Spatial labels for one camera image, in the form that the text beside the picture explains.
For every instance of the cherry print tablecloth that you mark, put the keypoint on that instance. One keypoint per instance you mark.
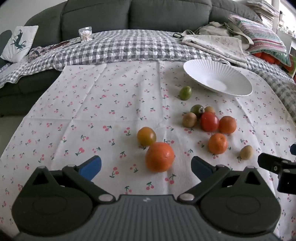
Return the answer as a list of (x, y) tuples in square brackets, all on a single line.
[(92, 104)]

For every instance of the folded floral cloth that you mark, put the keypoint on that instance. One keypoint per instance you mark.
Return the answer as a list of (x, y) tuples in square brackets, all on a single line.
[(215, 44)]

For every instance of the dark floral cloth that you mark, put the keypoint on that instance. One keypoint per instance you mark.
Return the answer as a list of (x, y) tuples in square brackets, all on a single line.
[(34, 55)]

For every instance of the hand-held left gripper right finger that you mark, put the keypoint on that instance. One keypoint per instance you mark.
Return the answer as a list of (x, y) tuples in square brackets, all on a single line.
[(200, 166)]

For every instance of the dark brown flat object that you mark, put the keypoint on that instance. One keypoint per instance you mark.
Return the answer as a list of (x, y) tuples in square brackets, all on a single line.
[(60, 44)]

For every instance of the grey gingham blanket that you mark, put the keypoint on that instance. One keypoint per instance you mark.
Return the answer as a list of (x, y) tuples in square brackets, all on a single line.
[(129, 49)]

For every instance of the striped patterned pillow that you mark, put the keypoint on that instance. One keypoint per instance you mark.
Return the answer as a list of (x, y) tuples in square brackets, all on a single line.
[(263, 34)]

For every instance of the small black object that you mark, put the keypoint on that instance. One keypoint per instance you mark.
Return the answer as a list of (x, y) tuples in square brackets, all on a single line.
[(177, 35)]

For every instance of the yellow-orange tomato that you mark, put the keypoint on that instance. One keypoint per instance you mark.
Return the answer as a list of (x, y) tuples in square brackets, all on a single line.
[(146, 136)]

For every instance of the green and red tomato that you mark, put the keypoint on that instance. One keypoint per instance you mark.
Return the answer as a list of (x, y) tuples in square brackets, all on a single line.
[(196, 110)]

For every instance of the grey sofa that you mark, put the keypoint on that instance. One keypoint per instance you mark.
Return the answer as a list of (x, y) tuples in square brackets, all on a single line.
[(97, 16)]

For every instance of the clear cotton swab box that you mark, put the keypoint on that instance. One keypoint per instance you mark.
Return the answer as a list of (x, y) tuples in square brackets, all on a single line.
[(85, 34)]

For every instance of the large brown kiwi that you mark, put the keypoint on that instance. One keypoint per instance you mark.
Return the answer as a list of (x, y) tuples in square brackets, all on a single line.
[(189, 119)]

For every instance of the white furniture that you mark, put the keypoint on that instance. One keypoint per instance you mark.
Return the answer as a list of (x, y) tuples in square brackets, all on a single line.
[(286, 39)]

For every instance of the mandarin orange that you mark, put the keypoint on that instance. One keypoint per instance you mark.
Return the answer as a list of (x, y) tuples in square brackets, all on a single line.
[(217, 143), (228, 125)]

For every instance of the oval brown kiwi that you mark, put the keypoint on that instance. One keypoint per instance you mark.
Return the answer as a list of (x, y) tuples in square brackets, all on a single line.
[(246, 152)]

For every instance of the orange plush item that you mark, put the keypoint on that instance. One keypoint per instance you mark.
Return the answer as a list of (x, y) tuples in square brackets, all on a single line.
[(268, 58)]

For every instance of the beige cloth bag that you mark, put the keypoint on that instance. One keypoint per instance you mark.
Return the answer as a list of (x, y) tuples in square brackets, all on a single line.
[(215, 29)]

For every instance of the white deer print pillow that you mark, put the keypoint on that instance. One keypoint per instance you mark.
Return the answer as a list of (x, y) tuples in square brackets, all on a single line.
[(29, 32)]

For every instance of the white ribbed bowl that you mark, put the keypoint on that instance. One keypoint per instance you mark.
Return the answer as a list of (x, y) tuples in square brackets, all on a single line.
[(222, 76)]

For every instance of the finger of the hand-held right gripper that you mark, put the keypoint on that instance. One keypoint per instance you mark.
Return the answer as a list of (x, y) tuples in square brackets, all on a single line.
[(293, 149), (269, 162)]

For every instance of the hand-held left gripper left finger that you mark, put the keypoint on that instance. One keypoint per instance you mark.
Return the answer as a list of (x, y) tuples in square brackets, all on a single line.
[(91, 166)]

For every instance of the large orange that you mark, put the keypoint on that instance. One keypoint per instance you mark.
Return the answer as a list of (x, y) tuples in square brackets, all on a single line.
[(159, 157)]

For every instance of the small brown kiwi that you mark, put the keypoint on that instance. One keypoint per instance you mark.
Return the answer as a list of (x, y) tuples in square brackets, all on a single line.
[(210, 109)]

